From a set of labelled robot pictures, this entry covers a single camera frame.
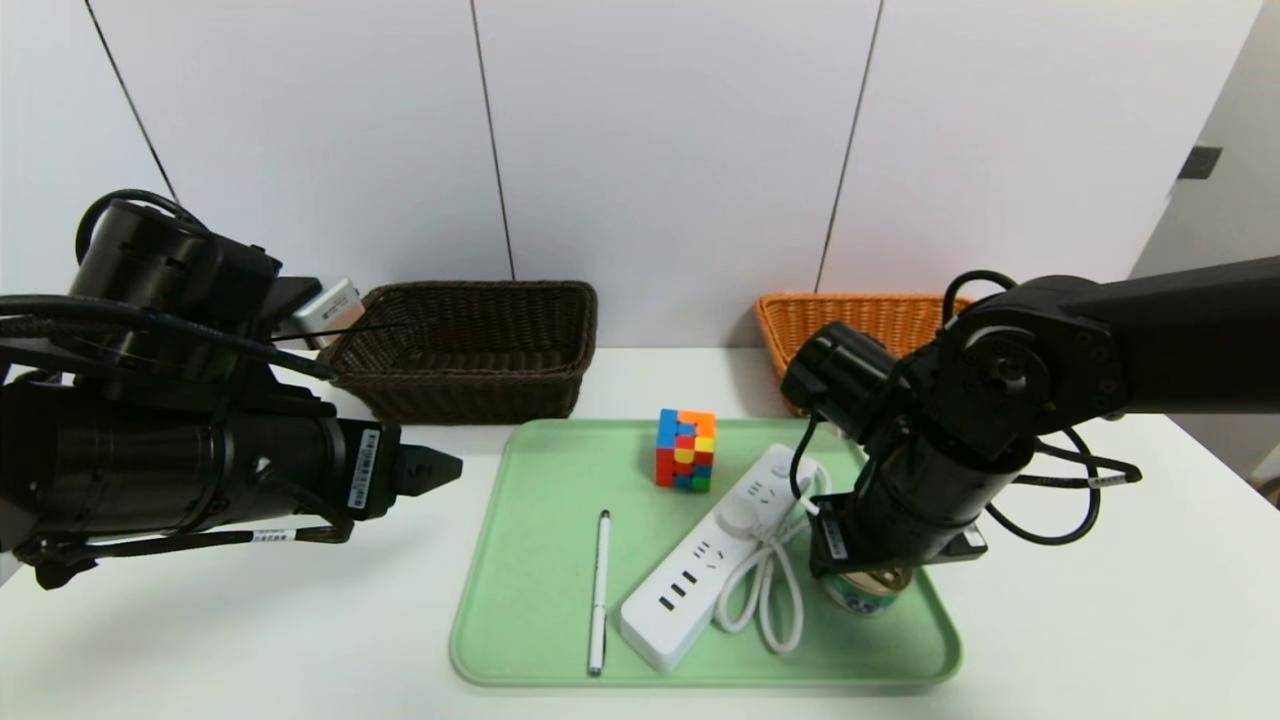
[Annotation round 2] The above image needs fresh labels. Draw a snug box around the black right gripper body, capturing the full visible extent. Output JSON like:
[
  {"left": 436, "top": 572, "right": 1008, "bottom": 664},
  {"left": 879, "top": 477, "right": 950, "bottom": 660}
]
[{"left": 808, "top": 433, "right": 1019, "bottom": 580}]

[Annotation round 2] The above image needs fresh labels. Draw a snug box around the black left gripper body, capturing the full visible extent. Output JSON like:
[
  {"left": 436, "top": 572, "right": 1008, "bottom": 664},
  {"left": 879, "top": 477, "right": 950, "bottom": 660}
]
[{"left": 228, "top": 407, "right": 402, "bottom": 522}]

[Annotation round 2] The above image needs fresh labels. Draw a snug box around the small tin food can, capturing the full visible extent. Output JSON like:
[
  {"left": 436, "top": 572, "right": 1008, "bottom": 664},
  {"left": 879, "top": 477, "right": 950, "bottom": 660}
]
[{"left": 822, "top": 566, "right": 913, "bottom": 617}]

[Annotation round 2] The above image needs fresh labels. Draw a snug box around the white power strip cord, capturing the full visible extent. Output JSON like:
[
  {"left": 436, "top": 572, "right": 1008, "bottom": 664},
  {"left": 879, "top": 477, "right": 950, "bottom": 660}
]
[{"left": 715, "top": 470, "right": 831, "bottom": 656}]

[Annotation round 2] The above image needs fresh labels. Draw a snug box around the white power strip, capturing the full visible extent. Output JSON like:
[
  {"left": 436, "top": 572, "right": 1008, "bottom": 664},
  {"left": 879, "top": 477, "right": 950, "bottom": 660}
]
[{"left": 620, "top": 443, "right": 826, "bottom": 673}]

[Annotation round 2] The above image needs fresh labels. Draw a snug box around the colourful puzzle cube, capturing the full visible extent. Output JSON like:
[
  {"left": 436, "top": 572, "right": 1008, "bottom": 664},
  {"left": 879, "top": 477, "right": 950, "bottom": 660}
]
[{"left": 655, "top": 408, "right": 717, "bottom": 493}]

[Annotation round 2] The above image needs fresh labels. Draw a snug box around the dark brown wicker basket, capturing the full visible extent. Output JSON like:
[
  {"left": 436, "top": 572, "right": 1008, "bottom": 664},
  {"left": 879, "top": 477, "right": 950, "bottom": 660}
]
[{"left": 318, "top": 280, "right": 599, "bottom": 425}]

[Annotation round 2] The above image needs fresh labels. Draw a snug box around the orange wicker basket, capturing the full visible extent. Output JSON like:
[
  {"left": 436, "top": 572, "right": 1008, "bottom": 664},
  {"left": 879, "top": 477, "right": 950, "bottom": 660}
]
[{"left": 754, "top": 292, "right": 976, "bottom": 416}]

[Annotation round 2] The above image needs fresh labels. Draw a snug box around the thin black zip tie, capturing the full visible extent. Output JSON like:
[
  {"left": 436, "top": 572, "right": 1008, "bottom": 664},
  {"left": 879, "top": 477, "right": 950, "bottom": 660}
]
[{"left": 268, "top": 320, "right": 421, "bottom": 343}]

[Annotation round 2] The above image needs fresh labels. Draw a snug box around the light green plastic tray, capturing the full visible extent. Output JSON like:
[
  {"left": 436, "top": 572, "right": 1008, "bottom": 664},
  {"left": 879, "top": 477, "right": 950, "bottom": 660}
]
[{"left": 449, "top": 418, "right": 963, "bottom": 689}]

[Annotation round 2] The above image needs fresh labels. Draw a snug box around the white pen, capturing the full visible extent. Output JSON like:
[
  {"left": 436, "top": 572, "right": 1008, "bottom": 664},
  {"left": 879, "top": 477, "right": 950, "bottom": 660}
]
[{"left": 587, "top": 510, "right": 612, "bottom": 677}]

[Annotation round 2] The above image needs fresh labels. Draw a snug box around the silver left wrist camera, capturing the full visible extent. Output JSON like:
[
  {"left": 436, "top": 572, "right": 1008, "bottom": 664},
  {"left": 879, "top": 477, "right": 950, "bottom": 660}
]
[{"left": 290, "top": 278, "right": 366, "bottom": 348}]

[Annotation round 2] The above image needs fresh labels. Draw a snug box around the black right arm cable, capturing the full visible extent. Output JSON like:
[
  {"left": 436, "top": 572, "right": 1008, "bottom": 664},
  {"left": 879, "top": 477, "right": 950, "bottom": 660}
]
[{"left": 790, "top": 268, "right": 1143, "bottom": 549}]

